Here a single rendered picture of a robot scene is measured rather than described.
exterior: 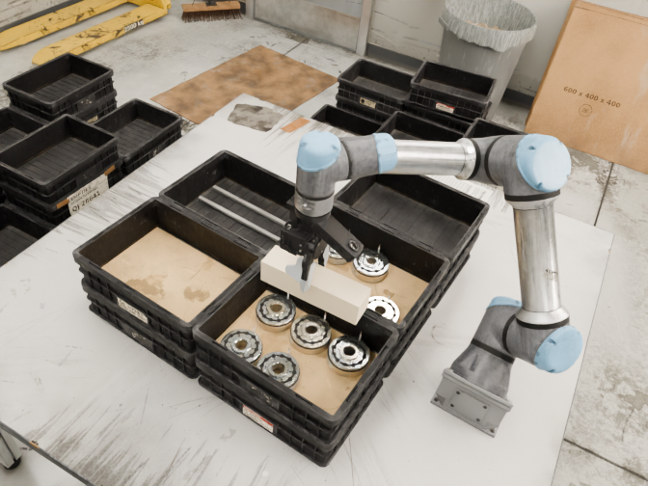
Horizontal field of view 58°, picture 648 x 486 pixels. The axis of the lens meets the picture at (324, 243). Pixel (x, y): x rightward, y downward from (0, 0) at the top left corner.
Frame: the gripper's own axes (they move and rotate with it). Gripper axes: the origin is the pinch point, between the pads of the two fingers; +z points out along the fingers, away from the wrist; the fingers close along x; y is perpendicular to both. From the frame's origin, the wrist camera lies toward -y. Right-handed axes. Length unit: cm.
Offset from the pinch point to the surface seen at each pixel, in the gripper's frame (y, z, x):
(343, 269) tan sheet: 4.8, 25.9, -29.5
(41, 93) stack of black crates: 190, 58, -83
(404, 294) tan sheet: -13.7, 26.0, -30.4
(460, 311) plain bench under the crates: -29, 39, -45
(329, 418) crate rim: -15.4, 16.0, 19.2
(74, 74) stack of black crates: 192, 58, -105
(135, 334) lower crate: 44, 34, 14
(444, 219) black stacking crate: -12, 26, -67
